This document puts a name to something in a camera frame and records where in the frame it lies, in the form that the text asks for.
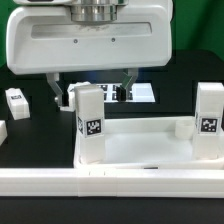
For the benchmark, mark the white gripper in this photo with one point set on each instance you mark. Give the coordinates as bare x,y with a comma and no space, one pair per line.
50,36

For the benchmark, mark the white desk top tray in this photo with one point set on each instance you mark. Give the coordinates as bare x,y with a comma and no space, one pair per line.
147,143

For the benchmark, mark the fiducial marker sheet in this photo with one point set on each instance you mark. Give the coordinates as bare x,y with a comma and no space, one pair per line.
139,92

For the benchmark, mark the white front fence rail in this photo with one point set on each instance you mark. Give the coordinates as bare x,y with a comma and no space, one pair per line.
112,183

